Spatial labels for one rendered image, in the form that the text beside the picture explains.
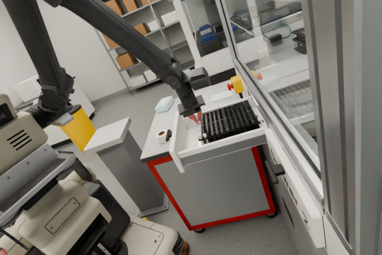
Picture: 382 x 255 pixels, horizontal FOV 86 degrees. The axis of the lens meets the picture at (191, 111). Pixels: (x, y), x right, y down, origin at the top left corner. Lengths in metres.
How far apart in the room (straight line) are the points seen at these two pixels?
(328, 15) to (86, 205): 0.96
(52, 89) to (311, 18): 0.70
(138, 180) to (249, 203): 0.83
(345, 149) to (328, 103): 0.05
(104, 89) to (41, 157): 4.84
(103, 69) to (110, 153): 4.05
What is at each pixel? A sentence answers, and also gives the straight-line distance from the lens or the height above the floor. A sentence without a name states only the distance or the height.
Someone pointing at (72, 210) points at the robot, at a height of 0.83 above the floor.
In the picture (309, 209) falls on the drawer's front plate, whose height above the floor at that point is 0.93.
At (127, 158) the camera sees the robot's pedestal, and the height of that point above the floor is 0.56.
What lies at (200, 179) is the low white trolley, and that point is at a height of 0.51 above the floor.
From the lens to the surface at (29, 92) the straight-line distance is 4.42.
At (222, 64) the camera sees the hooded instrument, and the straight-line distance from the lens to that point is 1.57.
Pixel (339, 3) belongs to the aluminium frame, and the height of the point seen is 1.29.
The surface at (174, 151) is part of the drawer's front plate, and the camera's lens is 0.73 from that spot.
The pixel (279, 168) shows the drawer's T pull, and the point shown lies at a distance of 0.57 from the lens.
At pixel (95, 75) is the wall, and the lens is 5.59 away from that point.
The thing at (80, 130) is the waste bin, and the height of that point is 0.36.
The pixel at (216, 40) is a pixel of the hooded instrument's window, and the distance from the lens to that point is 1.55.
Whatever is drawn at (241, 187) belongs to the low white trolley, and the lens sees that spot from 1.25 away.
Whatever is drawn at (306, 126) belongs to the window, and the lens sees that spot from 0.40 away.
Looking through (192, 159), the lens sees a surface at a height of 0.86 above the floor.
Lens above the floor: 1.33
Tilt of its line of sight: 26 degrees down
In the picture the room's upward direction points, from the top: 24 degrees counter-clockwise
